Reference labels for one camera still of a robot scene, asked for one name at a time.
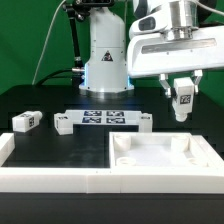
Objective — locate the white square table top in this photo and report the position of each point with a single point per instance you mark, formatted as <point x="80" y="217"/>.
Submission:
<point x="158" y="150"/>

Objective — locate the white U-shaped obstacle fence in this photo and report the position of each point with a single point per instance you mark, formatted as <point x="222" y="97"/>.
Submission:
<point x="113" y="180"/>

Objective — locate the black cable connector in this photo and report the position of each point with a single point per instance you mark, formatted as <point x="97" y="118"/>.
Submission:
<point x="71" y="73"/>

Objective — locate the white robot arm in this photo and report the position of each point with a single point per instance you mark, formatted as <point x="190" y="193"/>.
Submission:
<point x="106" y="71"/>

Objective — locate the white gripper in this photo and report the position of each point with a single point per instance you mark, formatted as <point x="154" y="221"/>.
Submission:
<point x="166" y="43"/>

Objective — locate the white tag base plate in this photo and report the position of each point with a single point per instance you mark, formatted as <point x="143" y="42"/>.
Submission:
<point x="104" y="117"/>

